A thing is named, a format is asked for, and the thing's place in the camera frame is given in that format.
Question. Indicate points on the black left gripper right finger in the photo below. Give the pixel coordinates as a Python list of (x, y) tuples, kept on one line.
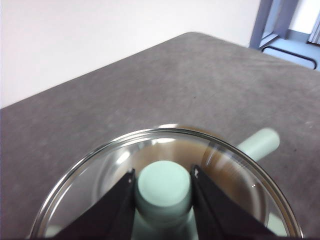
[(220, 217)]

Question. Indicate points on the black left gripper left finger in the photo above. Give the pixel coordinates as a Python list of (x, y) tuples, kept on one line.
[(107, 217)]

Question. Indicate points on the glass lid with green knob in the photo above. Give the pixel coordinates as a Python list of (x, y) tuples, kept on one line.
[(162, 185)]

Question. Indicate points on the white vertical blinds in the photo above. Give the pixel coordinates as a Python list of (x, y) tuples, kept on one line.
[(315, 32)]

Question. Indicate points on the black metal tube frame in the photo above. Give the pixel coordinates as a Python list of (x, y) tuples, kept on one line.
[(287, 53)]

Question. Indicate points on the blue-grey door frame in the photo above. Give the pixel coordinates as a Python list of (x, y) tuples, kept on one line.
[(262, 20)]

